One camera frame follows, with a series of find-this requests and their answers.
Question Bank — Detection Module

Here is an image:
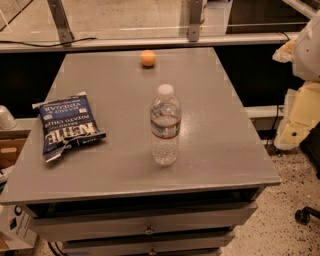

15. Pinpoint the orange fruit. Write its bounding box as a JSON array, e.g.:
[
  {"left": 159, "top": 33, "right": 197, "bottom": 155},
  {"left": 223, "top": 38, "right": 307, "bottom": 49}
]
[{"left": 140, "top": 50, "right": 156, "bottom": 67}]

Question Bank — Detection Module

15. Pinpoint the grey drawer cabinet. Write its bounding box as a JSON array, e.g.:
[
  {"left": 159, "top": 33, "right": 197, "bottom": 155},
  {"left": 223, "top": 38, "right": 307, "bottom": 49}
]
[{"left": 0, "top": 47, "right": 283, "bottom": 256}]

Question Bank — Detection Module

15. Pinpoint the blue Kettle chips bag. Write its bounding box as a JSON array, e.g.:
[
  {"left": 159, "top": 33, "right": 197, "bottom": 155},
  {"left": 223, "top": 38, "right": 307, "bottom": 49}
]
[{"left": 32, "top": 92, "right": 106, "bottom": 162}]

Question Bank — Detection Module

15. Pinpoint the clear plastic water bottle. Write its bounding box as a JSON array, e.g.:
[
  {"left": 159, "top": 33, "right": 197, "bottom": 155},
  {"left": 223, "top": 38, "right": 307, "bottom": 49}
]
[{"left": 150, "top": 84, "right": 182, "bottom": 166}]

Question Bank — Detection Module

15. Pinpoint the black hanging cable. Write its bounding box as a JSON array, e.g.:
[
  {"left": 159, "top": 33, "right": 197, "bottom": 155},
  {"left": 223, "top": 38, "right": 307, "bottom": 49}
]
[{"left": 265, "top": 31, "right": 292, "bottom": 149}]

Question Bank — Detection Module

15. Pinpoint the white printed cardboard box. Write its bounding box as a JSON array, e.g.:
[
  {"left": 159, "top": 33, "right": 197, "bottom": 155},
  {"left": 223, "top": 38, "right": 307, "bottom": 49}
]
[{"left": 0, "top": 205, "right": 37, "bottom": 252}]

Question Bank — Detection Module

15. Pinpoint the lower grey drawer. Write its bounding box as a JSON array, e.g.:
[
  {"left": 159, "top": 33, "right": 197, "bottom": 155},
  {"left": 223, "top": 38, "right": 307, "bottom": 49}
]
[{"left": 63, "top": 231, "right": 234, "bottom": 256}]

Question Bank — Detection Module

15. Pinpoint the black cable on ledge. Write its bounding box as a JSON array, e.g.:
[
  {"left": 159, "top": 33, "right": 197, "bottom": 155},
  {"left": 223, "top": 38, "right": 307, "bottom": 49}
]
[{"left": 0, "top": 36, "right": 98, "bottom": 48}]

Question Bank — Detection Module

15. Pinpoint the upper grey drawer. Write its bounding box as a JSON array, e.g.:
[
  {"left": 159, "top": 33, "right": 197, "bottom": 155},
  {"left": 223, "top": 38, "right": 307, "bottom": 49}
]
[{"left": 31, "top": 202, "right": 257, "bottom": 241}]

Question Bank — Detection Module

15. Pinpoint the left metal bracket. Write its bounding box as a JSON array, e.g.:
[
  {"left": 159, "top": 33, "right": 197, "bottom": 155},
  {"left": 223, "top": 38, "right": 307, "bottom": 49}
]
[{"left": 47, "top": 0, "right": 74, "bottom": 47}]

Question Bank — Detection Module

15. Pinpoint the right metal bracket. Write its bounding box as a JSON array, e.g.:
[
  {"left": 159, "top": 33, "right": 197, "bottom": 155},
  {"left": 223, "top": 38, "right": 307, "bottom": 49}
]
[{"left": 188, "top": 0, "right": 203, "bottom": 42}]

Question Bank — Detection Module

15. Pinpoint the metal bracket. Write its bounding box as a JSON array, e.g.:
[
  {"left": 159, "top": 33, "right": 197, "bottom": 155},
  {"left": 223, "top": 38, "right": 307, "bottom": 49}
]
[
  {"left": 47, "top": 0, "right": 74, "bottom": 47},
  {"left": 188, "top": 0, "right": 203, "bottom": 42}
]

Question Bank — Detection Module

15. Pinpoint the grey drawer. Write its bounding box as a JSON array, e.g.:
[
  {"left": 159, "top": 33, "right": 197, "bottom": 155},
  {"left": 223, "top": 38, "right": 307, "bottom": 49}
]
[
  {"left": 31, "top": 202, "right": 257, "bottom": 241},
  {"left": 63, "top": 231, "right": 234, "bottom": 256}
]

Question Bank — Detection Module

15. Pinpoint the black chair caster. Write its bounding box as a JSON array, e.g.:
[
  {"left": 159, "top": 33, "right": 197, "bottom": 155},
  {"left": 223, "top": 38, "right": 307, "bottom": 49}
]
[{"left": 295, "top": 206, "right": 320, "bottom": 225}]

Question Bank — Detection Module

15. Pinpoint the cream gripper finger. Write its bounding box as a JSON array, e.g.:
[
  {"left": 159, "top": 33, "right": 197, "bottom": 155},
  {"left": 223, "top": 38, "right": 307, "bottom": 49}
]
[
  {"left": 274, "top": 82, "right": 320, "bottom": 150},
  {"left": 272, "top": 39, "right": 296, "bottom": 63}
]

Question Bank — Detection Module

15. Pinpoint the brown cardboard box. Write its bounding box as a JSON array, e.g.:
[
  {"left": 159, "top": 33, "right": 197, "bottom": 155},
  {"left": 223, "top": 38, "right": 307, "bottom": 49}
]
[{"left": 0, "top": 138, "right": 26, "bottom": 168}]

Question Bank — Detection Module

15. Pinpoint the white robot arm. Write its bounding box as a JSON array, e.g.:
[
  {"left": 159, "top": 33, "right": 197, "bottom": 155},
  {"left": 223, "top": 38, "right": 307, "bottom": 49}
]
[{"left": 272, "top": 11, "right": 320, "bottom": 150}]

